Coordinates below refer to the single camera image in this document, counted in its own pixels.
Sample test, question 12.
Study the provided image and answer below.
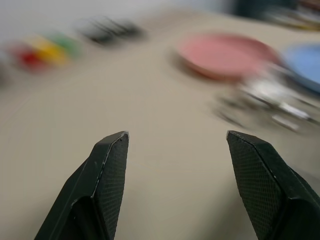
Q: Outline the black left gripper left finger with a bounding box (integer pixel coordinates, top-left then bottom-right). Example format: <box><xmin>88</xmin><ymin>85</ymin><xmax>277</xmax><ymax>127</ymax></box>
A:
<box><xmin>33</xmin><ymin>130</ymin><xmax>130</xmax><ymax>240</ymax></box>

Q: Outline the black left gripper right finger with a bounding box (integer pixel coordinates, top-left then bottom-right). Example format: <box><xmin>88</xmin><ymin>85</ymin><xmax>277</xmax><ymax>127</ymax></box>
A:
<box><xmin>226</xmin><ymin>130</ymin><xmax>320</xmax><ymax>240</ymax></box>

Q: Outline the black glasses case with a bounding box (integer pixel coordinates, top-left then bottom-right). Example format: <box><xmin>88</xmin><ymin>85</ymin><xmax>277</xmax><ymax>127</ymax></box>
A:
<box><xmin>72</xmin><ymin>15</ymin><xmax>147</xmax><ymax>46</ymax></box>

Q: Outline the blue plate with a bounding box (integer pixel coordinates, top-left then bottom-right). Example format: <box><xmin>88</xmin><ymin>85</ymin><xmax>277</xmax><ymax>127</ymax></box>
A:
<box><xmin>279</xmin><ymin>42</ymin><xmax>320</xmax><ymax>94</ymax></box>

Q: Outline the pink plate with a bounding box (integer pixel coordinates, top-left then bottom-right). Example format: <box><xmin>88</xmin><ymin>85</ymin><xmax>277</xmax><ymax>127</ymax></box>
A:
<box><xmin>172</xmin><ymin>32</ymin><xmax>281</xmax><ymax>82</ymax></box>

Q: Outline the yellow marker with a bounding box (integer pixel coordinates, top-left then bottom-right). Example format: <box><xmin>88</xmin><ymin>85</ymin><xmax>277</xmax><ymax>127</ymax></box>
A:
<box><xmin>22</xmin><ymin>34</ymin><xmax>73</xmax><ymax>68</ymax></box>

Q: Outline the red marker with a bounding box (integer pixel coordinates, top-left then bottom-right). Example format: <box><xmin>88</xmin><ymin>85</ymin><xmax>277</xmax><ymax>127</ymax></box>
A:
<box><xmin>6</xmin><ymin>42</ymin><xmax>48</xmax><ymax>73</ymax></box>

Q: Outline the green marker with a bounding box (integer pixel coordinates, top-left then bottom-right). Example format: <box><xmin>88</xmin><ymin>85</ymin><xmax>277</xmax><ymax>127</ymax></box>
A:
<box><xmin>46</xmin><ymin>32</ymin><xmax>85</xmax><ymax>60</ymax></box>

